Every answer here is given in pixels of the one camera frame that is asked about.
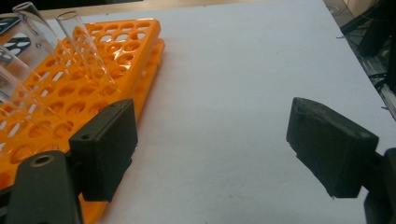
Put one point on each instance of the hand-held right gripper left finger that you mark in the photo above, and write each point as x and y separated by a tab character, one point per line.
106	149

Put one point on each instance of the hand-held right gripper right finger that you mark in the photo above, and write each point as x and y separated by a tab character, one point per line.
330	146

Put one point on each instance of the orange test tube rack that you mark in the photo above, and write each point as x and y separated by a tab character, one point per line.
127	59

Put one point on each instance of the clear glass test tube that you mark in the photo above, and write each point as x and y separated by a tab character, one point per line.
18	84
37	31
84	49

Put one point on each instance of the silver metal test tube rack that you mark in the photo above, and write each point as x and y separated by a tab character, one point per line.
7	25

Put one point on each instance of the white table board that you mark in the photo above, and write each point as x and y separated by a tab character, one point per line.
233	77

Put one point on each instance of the black metal stand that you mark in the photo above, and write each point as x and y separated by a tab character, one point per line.
373	28

